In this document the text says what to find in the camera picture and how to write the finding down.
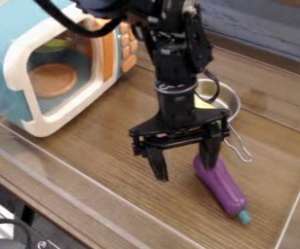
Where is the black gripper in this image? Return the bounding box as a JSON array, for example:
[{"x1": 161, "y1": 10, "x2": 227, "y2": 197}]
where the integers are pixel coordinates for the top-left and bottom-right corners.
[{"x1": 129, "y1": 89, "x2": 231, "y2": 182}]

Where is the purple toy eggplant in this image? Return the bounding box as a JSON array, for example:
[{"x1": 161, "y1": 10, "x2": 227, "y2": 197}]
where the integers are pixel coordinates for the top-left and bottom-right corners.
[{"x1": 193, "y1": 156, "x2": 252, "y2": 225}]

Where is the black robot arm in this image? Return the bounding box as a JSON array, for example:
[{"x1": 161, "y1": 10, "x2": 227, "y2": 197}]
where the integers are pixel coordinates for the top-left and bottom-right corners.
[{"x1": 73, "y1": 0, "x2": 229, "y2": 182}]

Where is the yellow toy banana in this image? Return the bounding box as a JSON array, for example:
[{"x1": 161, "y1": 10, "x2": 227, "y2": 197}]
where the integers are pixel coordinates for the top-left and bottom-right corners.
[{"x1": 194, "y1": 96, "x2": 215, "y2": 109}]

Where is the orange microwave turntable plate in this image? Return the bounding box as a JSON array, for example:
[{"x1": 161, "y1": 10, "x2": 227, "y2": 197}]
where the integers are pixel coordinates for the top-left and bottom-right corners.
[{"x1": 29, "y1": 63, "x2": 78, "y2": 98}]

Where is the blue toy microwave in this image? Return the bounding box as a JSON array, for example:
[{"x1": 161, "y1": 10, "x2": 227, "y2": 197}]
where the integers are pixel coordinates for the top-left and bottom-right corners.
[{"x1": 0, "y1": 0, "x2": 138, "y2": 137}]

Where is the silver pot with wire handle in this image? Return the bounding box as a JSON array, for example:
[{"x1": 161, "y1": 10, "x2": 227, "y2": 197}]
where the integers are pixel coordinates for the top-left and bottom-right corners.
[{"x1": 194, "y1": 79, "x2": 253, "y2": 163}]

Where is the black cable bottom left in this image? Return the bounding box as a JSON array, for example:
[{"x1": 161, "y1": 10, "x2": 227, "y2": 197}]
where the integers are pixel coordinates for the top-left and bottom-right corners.
[{"x1": 0, "y1": 218, "x2": 34, "y2": 249}]

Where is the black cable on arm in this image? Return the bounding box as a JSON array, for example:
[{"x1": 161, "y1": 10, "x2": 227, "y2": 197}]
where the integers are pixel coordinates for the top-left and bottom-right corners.
[{"x1": 33, "y1": 0, "x2": 128, "y2": 39}]

